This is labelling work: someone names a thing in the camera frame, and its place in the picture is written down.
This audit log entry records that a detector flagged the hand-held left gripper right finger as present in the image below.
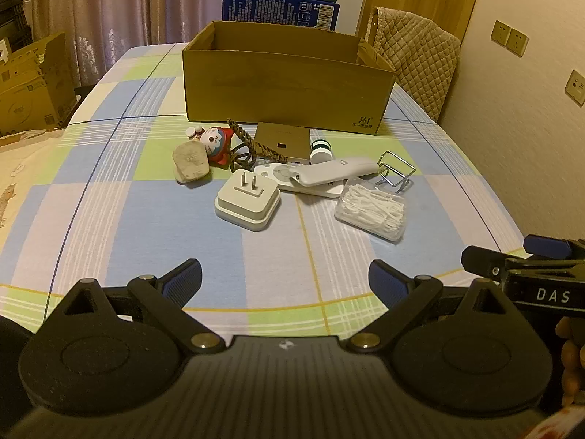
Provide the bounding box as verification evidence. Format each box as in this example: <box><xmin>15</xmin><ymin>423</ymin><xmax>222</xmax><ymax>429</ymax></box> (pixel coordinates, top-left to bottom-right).
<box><xmin>350</xmin><ymin>258</ymin><xmax>526</xmax><ymax>357</ymax></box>

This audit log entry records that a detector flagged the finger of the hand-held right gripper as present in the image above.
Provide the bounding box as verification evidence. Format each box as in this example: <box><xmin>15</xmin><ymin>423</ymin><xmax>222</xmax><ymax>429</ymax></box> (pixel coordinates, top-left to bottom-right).
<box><xmin>523</xmin><ymin>234</ymin><xmax>585</xmax><ymax>259</ymax></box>
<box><xmin>461</xmin><ymin>245</ymin><xmax>515</xmax><ymax>281</ymax></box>

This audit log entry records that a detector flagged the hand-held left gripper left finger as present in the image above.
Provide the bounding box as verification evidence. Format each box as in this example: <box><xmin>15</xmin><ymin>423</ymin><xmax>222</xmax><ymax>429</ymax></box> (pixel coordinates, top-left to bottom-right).
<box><xmin>43</xmin><ymin>258</ymin><xmax>224</xmax><ymax>357</ymax></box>

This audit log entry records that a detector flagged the white plug adapter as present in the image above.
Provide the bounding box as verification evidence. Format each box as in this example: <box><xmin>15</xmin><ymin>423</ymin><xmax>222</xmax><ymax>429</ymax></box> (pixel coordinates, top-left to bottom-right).
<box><xmin>214</xmin><ymin>169</ymin><xmax>281</xmax><ymax>233</ymax></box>

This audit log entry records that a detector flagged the beige stone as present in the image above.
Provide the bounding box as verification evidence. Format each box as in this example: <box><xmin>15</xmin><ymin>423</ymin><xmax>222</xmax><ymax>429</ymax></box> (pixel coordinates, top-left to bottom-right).
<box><xmin>171</xmin><ymin>141</ymin><xmax>212</xmax><ymax>184</ymax></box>

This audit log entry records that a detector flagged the white handheld device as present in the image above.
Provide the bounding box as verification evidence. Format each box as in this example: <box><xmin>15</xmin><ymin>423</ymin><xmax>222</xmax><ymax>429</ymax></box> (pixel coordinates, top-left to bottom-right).
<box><xmin>292</xmin><ymin>156</ymin><xmax>381</xmax><ymax>188</ymax></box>

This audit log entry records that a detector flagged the red cat figurine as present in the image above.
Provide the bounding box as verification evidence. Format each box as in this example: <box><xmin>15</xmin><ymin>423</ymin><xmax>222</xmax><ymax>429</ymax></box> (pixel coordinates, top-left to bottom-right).
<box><xmin>185</xmin><ymin>124</ymin><xmax>238</xmax><ymax>165</ymax></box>

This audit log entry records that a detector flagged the white remote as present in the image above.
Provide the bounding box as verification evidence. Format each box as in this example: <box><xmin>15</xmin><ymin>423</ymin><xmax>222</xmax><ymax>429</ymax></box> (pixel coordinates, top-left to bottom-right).
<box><xmin>253</xmin><ymin>161</ymin><xmax>346</xmax><ymax>199</ymax></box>

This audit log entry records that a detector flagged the brown braided rope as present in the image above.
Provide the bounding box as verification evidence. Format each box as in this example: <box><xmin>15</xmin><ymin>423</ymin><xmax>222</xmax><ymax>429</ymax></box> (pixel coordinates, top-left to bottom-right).
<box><xmin>226</xmin><ymin>118</ymin><xmax>262</xmax><ymax>173</ymax></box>

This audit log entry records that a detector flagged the small tan box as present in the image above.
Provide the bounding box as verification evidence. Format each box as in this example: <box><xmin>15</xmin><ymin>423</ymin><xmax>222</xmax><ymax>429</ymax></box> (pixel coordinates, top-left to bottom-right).
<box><xmin>253</xmin><ymin>122</ymin><xmax>312</xmax><ymax>165</ymax></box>

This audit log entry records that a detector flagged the brown cardboard box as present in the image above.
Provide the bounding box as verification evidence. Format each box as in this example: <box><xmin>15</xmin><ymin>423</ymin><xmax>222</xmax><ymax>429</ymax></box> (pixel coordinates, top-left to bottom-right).
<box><xmin>182</xmin><ymin>20</ymin><xmax>397</xmax><ymax>135</ymax></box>

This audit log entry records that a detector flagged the person's right hand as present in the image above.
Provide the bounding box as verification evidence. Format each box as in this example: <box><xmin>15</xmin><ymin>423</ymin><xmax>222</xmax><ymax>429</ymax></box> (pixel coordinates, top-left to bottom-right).
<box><xmin>554</xmin><ymin>315</ymin><xmax>585</xmax><ymax>409</ymax></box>

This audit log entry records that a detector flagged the checked tablecloth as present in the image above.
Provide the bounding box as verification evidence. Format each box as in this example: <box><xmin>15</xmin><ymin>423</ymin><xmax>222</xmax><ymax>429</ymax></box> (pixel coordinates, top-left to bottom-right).
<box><xmin>0</xmin><ymin>42</ymin><xmax>533</xmax><ymax>346</ymax></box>

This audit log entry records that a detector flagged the green and white jar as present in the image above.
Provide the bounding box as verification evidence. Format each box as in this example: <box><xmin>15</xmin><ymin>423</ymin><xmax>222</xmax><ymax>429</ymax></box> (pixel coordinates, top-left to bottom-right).
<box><xmin>308</xmin><ymin>138</ymin><xmax>334</xmax><ymax>164</ymax></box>

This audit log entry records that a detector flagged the beige patterned cloth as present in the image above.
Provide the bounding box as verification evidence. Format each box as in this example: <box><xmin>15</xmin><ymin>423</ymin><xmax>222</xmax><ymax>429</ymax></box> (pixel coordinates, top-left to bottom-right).
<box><xmin>0</xmin><ymin>125</ymin><xmax>69</xmax><ymax>257</ymax></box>

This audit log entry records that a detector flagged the beige quilted chair cover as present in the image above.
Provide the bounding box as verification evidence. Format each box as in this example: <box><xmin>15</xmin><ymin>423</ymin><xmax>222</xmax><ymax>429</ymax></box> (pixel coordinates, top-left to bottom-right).
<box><xmin>372</xmin><ymin>7</ymin><xmax>462</xmax><ymax>123</ymax></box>

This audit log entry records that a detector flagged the open storage carton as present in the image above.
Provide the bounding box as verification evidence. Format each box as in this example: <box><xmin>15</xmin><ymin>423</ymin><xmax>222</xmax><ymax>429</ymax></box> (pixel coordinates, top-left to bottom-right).
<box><xmin>0</xmin><ymin>32</ymin><xmax>76</xmax><ymax>136</ymax></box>

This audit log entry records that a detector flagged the mauve patterned curtain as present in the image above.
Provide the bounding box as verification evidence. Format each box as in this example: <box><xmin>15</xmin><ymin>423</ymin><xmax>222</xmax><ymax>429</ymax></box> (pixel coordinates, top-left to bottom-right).
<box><xmin>16</xmin><ymin>0</ymin><xmax>373</xmax><ymax>87</ymax></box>

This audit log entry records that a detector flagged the blue printed carton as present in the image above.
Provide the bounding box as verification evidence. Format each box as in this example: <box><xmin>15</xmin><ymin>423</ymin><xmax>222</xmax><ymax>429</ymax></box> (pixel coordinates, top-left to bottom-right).
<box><xmin>222</xmin><ymin>0</ymin><xmax>341</xmax><ymax>32</ymax></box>

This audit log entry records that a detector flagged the black folding rack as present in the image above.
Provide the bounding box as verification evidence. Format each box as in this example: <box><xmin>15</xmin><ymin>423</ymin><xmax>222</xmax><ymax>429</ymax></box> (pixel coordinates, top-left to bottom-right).
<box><xmin>0</xmin><ymin>0</ymin><xmax>34</xmax><ymax>52</ymax></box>

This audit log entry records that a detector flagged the metal wire holder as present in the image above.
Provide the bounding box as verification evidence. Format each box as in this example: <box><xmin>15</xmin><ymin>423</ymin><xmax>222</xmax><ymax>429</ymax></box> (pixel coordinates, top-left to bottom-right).
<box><xmin>375</xmin><ymin>150</ymin><xmax>416</xmax><ymax>191</ymax></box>

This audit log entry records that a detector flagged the gold wall socket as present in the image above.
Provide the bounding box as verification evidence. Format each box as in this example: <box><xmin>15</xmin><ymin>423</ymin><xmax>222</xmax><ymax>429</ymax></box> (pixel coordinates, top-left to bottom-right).
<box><xmin>491</xmin><ymin>20</ymin><xmax>512</xmax><ymax>47</ymax></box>
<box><xmin>564</xmin><ymin>70</ymin><xmax>585</xmax><ymax>104</ymax></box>
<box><xmin>506</xmin><ymin>28</ymin><xmax>530</xmax><ymax>58</ymax></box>

